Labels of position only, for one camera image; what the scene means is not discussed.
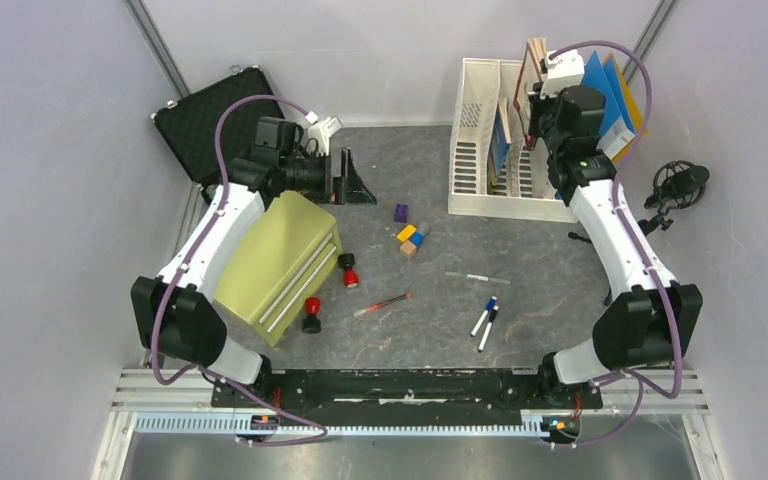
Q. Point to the green drawer cabinet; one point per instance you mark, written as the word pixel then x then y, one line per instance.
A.
pixel 281 261

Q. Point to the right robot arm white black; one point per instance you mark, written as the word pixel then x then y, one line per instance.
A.
pixel 651 315

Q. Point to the black poker chip case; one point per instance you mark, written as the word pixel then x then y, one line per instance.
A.
pixel 188 125

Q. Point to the orange plastic folder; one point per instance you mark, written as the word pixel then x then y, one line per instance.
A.
pixel 633 114

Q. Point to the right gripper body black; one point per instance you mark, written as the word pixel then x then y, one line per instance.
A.
pixel 543 120

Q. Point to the white file organizer rack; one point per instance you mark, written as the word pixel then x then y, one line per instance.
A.
pixel 521 190

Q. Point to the red black stamp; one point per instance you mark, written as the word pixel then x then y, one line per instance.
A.
pixel 312 323
pixel 346 263

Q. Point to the blue cylinder block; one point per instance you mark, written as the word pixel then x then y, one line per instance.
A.
pixel 417 239

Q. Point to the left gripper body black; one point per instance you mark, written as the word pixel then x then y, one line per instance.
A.
pixel 314 177

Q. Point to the black microphone on tripod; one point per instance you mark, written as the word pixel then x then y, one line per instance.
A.
pixel 672 192

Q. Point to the black capped white marker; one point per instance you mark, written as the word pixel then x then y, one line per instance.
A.
pixel 488 328

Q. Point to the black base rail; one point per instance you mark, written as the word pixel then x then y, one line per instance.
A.
pixel 420 397

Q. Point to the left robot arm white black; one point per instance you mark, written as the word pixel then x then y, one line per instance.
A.
pixel 174 309

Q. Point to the Animal Farm book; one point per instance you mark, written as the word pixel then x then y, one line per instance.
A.
pixel 500 143

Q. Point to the blue capped white marker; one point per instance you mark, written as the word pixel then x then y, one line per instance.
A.
pixel 484 315

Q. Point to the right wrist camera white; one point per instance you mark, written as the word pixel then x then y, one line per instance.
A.
pixel 563 71

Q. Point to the brown small book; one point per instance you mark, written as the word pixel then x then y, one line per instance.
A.
pixel 531 72

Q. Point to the purple cube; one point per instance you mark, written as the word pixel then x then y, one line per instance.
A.
pixel 401 213

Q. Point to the red pen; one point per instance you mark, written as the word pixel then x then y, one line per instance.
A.
pixel 381 304

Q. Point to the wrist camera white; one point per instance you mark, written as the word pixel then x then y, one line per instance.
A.
pixel 319 132
pixel 563 71

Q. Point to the wooden cube block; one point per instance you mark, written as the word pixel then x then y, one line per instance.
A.
pixel 408 249

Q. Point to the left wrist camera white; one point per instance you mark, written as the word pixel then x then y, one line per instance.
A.
pixel 319 132

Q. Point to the yellow eraser block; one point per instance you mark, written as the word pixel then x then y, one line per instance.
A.
pixel 406 233

